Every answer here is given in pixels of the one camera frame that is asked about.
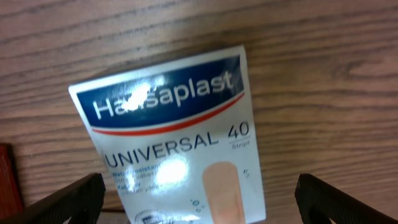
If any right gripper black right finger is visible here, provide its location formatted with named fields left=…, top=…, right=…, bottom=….
left=295, top=174, right=397, bottom=224

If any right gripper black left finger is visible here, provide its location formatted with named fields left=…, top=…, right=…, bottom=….
left=1, top=173, right=106, bottom=224

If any red white medicine box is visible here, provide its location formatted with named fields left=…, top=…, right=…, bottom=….
left=1, top=143, right=24, bottom=220

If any white Hansaplast plaster box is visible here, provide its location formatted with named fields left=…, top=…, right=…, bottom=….
left=69, top=46, right=266, bottom=223

